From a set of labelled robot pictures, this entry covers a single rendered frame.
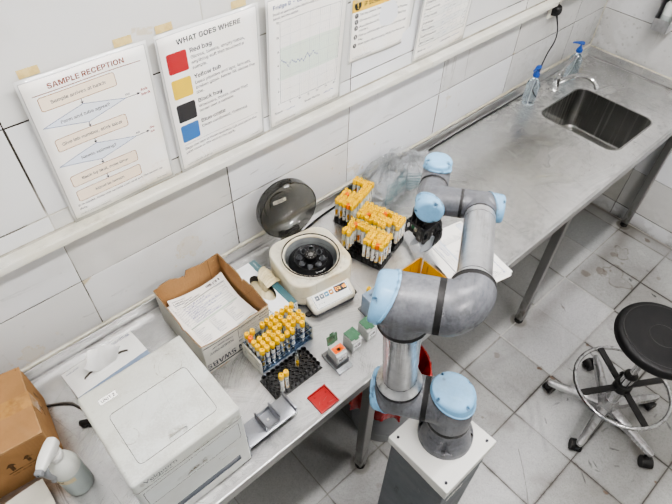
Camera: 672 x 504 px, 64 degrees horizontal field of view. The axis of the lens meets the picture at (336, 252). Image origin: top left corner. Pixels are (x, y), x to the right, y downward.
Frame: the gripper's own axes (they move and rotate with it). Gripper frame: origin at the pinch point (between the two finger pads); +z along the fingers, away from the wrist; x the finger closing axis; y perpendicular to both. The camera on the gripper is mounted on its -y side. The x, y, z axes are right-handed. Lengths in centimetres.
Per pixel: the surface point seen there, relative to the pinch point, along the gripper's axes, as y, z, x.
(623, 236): -190, 113, 10
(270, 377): 57, 23, -6
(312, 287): 29.6, 15.3, -19.6
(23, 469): 122, 18, -23
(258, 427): 69, 22, 5
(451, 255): -23.3, 24.0, -4.1
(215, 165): 41, -21, -51
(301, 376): 50, 24, 0
